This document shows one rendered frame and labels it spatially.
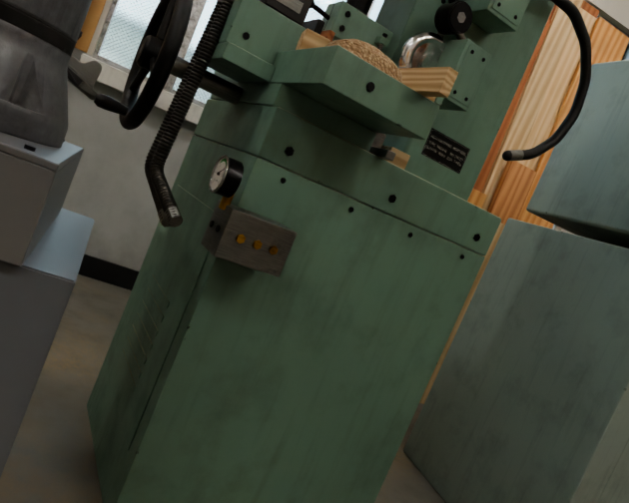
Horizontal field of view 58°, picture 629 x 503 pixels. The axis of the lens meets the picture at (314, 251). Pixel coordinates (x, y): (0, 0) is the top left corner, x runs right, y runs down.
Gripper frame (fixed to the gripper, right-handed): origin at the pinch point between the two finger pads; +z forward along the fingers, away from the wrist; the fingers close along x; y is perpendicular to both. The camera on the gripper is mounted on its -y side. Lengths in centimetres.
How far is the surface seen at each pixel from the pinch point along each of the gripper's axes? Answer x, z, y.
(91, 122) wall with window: 135, 16, -3
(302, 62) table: -28.0, 16.4, 25.3
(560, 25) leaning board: 100, 137, 180
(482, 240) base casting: -25, 72, 31
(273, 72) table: -17.4, 16.8, 23.7
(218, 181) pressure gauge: -30.1, 18.3, 2.0
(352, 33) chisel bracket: -7, 27, 45
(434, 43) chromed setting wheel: -17, 37, 53
